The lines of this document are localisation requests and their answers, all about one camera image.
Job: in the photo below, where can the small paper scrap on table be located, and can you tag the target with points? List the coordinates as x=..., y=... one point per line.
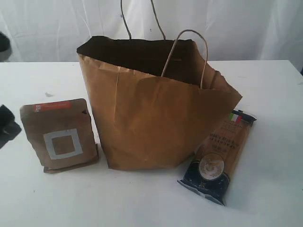
x=48, y=94

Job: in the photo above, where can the brown kraft standup pouch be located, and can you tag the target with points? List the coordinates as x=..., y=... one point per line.
x=61, y=134

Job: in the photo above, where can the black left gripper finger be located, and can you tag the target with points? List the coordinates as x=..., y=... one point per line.
x=8, y=133
x=6, y=116

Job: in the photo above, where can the brown paper bag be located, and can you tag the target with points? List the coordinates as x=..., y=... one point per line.
x=153, y=102

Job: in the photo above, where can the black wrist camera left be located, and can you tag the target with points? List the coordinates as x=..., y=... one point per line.
x=5, y=47

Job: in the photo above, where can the spaghetti packet dark blue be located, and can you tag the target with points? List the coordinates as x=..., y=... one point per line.
x=209, y=173

